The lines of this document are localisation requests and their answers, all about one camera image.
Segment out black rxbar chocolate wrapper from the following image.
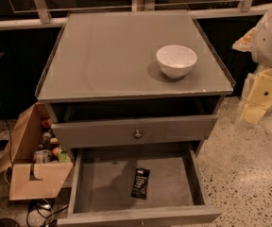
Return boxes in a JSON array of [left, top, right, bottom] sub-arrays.
[[130, 168, 150, 200]]

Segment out clear jar in box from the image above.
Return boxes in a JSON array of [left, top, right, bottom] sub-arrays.
[[34, 149, 52, 164]]

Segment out red apple in box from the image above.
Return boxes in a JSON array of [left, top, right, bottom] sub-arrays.
[[52, 147, 60, 158]]

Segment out dark bottle in box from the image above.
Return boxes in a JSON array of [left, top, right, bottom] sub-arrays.
[[42, 131, 53, 149]]

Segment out grey open middle drawer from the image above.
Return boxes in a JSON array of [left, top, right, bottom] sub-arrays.
[[58, 143, 221, 227]]

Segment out metal drawer knob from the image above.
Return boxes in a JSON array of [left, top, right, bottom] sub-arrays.
[[134, 131, 143, 139]]

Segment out cardboard box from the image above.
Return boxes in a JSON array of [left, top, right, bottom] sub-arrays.
[[0, 103, 74, 201]]

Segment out grey top drawer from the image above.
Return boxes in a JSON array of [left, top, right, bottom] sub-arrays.
[[52, 114, 218, 148]]

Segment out black floor cables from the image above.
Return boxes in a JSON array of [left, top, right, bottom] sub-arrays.
[[25, 199, 70, 227]]

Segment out metal window railing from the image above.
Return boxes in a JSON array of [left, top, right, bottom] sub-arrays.
[[0, 0, 272, 32]]

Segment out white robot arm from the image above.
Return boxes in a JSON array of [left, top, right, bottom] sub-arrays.
[[232, 8, 272, 124]]

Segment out grey drawer cabinet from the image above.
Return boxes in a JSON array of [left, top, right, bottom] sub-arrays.
[[35, 9, 236, 156]]

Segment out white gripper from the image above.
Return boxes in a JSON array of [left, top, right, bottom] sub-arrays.
[[232, 28, 272, 123]]

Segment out white ceramic bowl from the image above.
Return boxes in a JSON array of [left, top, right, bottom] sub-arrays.
[[156, 44, 197, 79]]

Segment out green packet in box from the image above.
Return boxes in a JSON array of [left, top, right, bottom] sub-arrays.
[[59, 148, 71, 163]]

